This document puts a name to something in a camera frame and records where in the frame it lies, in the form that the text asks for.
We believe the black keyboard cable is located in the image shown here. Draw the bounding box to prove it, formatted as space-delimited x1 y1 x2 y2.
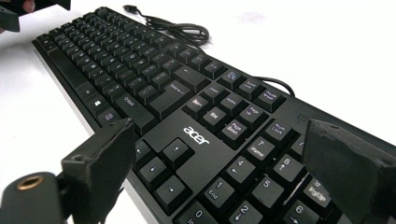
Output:
122 4 296 97

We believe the black keyboard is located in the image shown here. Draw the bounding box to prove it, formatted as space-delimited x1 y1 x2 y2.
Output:
31 6 396 224

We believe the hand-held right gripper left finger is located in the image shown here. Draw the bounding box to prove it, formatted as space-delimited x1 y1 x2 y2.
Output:
61 117 137 224

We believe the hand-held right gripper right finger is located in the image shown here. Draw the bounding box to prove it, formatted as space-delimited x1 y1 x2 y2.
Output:
301 119 396 224

